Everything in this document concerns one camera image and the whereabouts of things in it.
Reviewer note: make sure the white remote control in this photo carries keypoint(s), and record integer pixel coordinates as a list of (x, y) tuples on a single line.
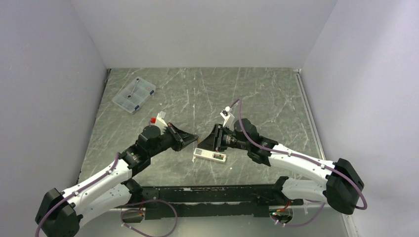
[(200, 153)]

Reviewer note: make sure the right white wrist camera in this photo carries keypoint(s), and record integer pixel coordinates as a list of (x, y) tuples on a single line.
[(228, 117)]

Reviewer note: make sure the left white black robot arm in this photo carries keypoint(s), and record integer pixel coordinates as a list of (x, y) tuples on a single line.
[(63, 213)]

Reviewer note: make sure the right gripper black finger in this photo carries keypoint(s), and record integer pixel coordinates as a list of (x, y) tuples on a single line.
[(211, 138), (208, 144)]

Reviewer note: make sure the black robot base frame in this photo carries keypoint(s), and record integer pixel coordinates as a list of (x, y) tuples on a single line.
[(207, 201)]

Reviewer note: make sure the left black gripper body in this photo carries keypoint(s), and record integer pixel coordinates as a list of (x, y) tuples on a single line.
[(167, 140)]

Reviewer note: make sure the clear plastic organizer box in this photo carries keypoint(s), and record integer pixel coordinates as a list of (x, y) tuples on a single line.
[(132, 97)]

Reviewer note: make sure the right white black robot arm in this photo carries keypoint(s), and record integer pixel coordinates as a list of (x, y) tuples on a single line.
[(335, 183)]

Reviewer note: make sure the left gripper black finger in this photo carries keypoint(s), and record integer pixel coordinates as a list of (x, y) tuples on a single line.
[(187, 139), (183, 130)]

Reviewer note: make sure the aluminium rail right edge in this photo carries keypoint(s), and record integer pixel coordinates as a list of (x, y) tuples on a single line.
[(319, 147)]

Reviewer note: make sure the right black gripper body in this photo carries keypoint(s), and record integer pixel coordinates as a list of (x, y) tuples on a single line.
[(230, 140)]

